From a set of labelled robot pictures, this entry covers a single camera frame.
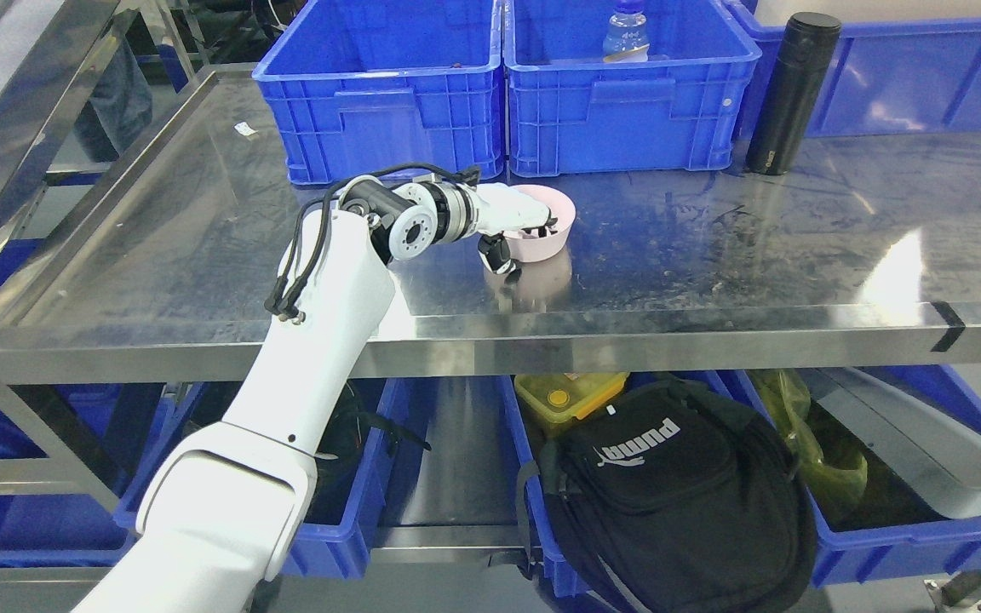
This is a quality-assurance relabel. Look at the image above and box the white paper scrap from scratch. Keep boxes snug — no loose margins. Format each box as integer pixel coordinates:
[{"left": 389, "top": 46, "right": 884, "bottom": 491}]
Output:
[{"left": 233, "top": 122, "right": 258, "bottom": 139}]

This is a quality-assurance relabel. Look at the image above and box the steel side shelf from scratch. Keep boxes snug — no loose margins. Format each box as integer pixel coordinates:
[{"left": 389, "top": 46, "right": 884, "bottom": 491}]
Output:
[{"left": 0, "top": 1, "right": 195, "bottom": 252}]

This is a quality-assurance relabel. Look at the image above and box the stainless steel table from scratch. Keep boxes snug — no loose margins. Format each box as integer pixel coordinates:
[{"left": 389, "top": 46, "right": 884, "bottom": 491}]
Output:
[{"left": 0, "top": 64, "right": 981, "bottom": 613}]

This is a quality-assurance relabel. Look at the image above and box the blue crate lower left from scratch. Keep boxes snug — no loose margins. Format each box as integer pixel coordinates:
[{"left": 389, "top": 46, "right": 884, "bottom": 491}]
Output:
[{"left": 112, "top": 379, "right": 422, "bottom": 581}]

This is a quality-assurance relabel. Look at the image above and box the blue crate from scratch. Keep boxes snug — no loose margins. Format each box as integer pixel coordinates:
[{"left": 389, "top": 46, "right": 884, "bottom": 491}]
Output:
[
  {"left": 811, "top": 365, "right": 981, "bottom": 588},
  {"left": 725, "top": 1, "right": 981, "bottom": 140},
  {"left": 112, "top": 379, "right": 422, "bottom": 581},
  {"left": 252, "top": 1, "right": 506, "bottom": 186},
  {"left": 502, "top": 1, "right": 760, "bottom": 177},
  {"left": 493, "top": 375, "right": 589, "bottom": 599}
]

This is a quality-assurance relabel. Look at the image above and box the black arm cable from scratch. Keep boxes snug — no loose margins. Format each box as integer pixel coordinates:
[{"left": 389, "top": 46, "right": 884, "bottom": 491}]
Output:
[{"left": 264, "top": 163, "right": 482, "bottom": 323}]

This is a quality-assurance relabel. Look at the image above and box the black thermos bottle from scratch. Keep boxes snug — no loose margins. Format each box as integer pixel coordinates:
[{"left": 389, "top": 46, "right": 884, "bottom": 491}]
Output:
[{"left": 746, "top": 12, "right": 842, "bottom": 175}]

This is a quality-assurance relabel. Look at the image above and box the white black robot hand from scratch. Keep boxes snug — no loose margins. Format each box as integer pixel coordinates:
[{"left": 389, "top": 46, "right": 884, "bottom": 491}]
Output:
[{"left": 473, "top": 183, "right": 554, "bottom": 275}]

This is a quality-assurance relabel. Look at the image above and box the yellow lunch box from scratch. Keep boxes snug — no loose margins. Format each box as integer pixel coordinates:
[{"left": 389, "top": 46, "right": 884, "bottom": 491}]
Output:
[{"left": 513, "top": 372, "right": 629, "bottom": 438}]

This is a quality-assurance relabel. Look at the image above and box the blue crate top left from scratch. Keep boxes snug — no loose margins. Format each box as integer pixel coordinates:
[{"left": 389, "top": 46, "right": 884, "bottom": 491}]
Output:
[{"left": 252, "top": 1, "right": 506, "bottom": 186}]

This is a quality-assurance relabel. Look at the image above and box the blue crate top right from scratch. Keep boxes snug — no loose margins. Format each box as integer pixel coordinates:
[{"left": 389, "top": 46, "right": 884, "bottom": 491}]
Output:
[{"left": 725, "top": 1, "right": 981, "bottom": 140}]

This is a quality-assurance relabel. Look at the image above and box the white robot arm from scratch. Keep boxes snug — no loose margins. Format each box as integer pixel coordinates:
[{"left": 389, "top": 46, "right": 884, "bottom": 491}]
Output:
[{"left": 77, "top": 167, "right": 557, "bottom": 612}]

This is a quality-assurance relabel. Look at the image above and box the black puma backpack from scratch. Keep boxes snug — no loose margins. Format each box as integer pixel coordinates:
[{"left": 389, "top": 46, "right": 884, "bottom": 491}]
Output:
[{"left": 536, "top": 373, "right": 818, "bottom": 612}]

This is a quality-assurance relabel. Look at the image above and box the grey plastic lid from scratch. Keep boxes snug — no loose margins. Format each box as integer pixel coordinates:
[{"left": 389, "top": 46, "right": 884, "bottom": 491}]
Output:
[{"left": 800, "top": 366, "right": 981, "bottom": 519}]

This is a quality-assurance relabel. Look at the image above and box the blue crate top middle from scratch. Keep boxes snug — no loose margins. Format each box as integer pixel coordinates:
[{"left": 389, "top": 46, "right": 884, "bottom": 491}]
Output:
[{"left": 502, "top": 1, "right": 760, "bottom": 177}]

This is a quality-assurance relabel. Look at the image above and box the blue crate lower middle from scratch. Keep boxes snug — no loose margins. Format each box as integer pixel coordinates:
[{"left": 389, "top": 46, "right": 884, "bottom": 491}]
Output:
[{"left": 493, "top": 375, "right": 589, "bottom": 599}]

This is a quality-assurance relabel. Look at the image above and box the clear plastic water bottle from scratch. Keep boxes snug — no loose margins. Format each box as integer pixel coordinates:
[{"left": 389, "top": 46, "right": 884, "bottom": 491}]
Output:
[{"left": 602, "top": 1, "right": 650, "bottom": 65}]

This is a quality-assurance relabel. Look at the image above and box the blue crate lower right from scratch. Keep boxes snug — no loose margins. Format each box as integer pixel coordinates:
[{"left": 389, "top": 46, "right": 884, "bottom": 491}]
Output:
[{"left": 811, "top": 365, "right": 981, "bottom": 588}]

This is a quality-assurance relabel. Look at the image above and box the yellow green plastic bag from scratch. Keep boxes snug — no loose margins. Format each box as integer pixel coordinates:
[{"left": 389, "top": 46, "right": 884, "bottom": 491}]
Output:
[{"left": 748, "top": 369, "right": 869, "bottom": 526}]

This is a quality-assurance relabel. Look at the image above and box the pink plastic bowl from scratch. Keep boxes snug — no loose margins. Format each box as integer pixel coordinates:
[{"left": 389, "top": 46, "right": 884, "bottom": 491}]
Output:
[{"left": 505, "top": 185, "right": 577, "bottom": 263}]

